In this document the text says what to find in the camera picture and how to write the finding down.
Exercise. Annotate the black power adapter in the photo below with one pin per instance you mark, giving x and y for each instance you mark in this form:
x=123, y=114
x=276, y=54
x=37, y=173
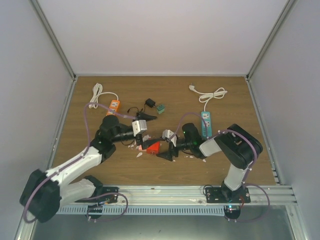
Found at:
x=150, y=103

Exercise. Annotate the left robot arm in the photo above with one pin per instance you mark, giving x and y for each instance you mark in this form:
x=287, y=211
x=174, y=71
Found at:
x=47, y=191

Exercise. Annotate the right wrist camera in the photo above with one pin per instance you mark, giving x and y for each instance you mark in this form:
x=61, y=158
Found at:
x=170, y=137

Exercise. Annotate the green plug adapter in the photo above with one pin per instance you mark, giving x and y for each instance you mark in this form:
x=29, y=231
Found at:
x=160, y=108

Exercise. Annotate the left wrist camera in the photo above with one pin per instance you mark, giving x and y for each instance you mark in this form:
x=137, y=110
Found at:
x=139, y=127

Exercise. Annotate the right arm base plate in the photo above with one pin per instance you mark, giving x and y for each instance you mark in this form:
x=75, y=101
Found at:
x=222, y=194

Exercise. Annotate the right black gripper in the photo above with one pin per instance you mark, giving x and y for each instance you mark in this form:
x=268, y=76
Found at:
x=168, y=154

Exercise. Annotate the red cube socket adapter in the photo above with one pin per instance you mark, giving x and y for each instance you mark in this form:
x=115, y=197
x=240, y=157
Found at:
x=154, y=149

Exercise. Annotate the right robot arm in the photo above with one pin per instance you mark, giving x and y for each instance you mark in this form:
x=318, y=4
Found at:
x=240, y=148

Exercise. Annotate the orange power strip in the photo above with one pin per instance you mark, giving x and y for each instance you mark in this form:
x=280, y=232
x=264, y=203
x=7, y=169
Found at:
x=113, y=107

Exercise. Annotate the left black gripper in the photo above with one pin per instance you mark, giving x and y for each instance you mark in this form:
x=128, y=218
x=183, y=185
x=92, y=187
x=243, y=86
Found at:
x=139, y=141

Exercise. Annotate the aluminium frame post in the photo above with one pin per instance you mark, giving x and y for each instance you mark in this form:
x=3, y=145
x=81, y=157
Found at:
x=45, y=23
x=289, y=4

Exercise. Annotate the grey slotted cable duct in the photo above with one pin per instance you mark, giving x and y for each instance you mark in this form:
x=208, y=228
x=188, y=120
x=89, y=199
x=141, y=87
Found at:
x=158, y=210

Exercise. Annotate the right aluminium frame post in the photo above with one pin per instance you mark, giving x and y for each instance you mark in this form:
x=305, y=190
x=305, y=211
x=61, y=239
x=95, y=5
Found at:
x=289, y=4

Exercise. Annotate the aluminium front rail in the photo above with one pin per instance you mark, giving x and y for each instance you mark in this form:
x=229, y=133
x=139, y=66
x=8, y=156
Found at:
x=189, y=195

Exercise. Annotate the left aluminium frame post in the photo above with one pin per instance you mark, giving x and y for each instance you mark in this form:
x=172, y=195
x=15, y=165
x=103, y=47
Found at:
x=45, y=23

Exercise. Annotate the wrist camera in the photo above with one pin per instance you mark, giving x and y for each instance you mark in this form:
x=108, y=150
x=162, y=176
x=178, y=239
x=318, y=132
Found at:
x=170, y=137
x=139, y=127

